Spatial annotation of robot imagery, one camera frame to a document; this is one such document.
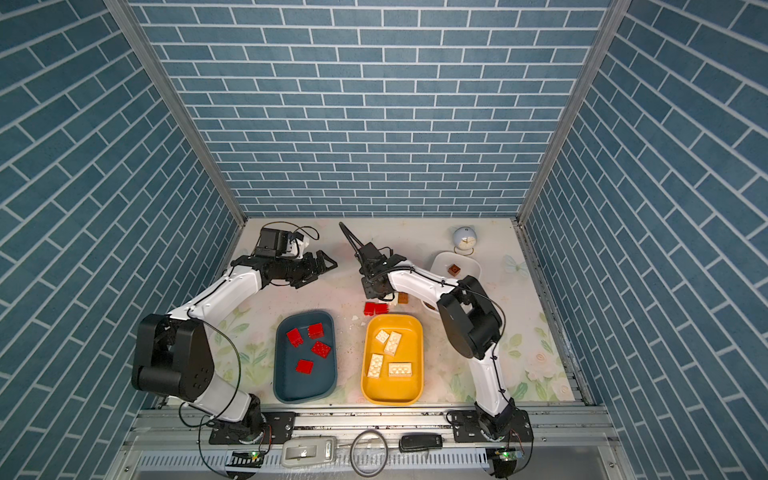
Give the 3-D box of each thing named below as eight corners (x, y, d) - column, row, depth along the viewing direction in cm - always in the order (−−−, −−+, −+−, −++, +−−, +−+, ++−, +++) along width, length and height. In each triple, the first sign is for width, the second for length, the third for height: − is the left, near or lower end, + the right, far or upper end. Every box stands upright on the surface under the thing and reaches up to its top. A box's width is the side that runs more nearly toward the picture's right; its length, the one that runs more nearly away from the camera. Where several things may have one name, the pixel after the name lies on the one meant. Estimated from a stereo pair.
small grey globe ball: (455, 251, 113) (459, 236, 106) (453, 241, 116) (457, 226, 109) (473, 252, 113) (478, 236, 106) (471, 241, 116) (475, 226, 109)
